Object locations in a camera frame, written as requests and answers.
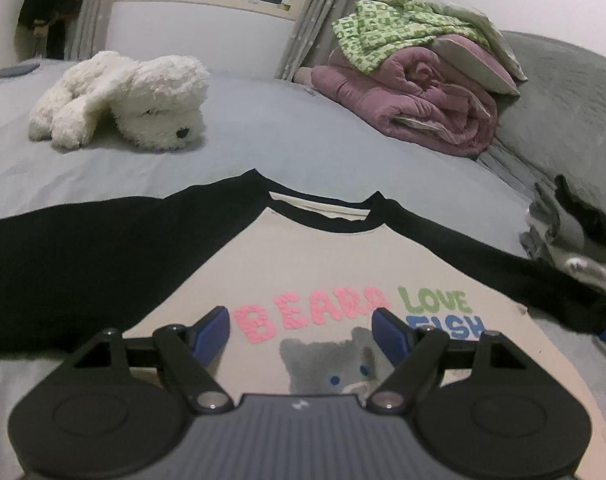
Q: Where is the beige black raglan shirt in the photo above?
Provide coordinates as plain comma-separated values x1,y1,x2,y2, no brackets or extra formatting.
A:
0,171,606,479

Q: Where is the grey bed cover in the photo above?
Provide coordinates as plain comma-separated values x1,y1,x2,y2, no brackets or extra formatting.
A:
478,32,606,214

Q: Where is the white plush dog toy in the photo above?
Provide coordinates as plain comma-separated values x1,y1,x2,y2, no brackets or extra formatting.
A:
27,51,210,152

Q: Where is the pink rolled quilt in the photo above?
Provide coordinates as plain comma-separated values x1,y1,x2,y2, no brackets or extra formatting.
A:
309,47,497,157

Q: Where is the pink grey pillow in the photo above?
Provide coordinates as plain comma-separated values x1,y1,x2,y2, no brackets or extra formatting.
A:
430,35,519,96

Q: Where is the dark tablet on bed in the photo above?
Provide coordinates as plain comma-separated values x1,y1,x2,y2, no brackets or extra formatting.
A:
0,63,40,79

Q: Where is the white lace curtain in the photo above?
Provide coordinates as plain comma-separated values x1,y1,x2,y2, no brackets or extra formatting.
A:
64,0,115,61

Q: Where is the green patterned blanket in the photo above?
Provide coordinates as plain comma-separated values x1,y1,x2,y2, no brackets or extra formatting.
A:
331,0,490,75

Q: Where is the hanging black coat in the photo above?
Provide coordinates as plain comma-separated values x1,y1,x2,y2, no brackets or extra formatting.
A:
18,0,80,60

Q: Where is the right side lace curtain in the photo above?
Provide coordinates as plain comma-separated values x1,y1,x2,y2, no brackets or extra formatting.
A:
275,0,359,81

